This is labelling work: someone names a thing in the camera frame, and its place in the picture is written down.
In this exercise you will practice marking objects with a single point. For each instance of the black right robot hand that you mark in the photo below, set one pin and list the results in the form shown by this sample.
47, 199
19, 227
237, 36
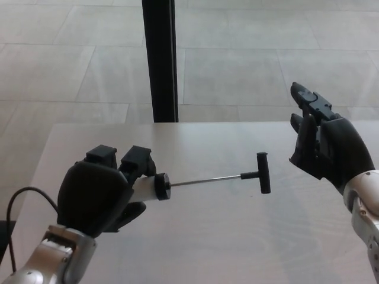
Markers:
340, 148

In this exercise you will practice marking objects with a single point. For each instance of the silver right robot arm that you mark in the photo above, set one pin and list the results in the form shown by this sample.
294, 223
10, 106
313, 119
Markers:
367, 213

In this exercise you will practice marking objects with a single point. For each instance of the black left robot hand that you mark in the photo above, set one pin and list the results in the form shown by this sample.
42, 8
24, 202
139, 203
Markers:
91, 195

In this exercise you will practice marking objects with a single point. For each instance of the black vertical post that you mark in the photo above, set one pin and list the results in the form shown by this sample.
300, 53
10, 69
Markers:
161, 59

